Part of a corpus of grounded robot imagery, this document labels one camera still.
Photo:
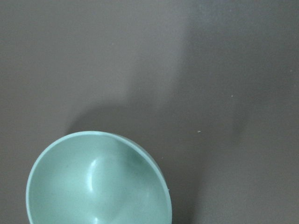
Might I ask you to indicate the green bowl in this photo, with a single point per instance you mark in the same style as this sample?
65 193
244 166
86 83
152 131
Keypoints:
93 177

